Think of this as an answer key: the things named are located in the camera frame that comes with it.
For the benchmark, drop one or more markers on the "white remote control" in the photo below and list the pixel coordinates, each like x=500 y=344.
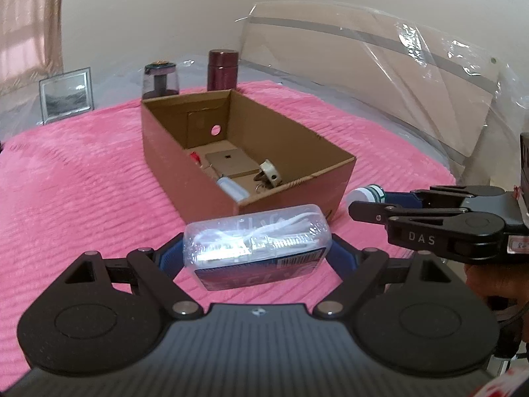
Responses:
x=231 y=188

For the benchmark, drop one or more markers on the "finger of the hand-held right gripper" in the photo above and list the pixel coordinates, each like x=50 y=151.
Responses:
x=446 y=196
x=372 y=213

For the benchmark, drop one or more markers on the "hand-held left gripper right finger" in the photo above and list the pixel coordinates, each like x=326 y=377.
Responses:
x=341 y=256

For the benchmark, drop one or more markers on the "silver picture frame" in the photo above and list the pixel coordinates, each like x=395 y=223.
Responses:
x=66 y=97

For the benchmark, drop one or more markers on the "green and white small bottle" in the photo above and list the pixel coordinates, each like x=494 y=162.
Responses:
x=363 y=194

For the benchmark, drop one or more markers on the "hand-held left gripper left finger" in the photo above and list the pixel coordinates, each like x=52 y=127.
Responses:
x=169 y=260

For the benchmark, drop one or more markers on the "pink fluffy blanket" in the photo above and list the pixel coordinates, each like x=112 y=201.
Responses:
x=82 y=182

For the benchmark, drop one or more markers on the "plastic-wrapped bed headboard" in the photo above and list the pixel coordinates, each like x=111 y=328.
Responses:
x=372 y=74

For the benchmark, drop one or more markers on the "beige box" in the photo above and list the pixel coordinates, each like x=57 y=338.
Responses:
x=231 y=161

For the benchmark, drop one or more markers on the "red patterned white cloth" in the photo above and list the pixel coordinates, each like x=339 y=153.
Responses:
x=504 y=384

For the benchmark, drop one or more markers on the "glass jar with dark lid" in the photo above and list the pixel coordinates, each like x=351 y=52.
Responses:
x=161 y=82

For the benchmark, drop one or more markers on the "maroon tumbler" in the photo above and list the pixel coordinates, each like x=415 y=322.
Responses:
x=223 y=70

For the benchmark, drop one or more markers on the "brown cardboard box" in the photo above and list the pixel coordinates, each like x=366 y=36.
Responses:
x=186 y=182

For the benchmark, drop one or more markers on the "clear plastic box blue label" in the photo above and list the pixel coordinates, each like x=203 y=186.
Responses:
x=256 y=240

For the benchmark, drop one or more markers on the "pink curtain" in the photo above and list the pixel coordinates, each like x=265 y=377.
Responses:
x=24 y=16

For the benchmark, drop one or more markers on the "person's right hand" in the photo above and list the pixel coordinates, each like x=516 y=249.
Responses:
x=496 y=281

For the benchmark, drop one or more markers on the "red and white cat figurine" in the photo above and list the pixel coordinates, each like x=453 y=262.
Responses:
x=195 y=158

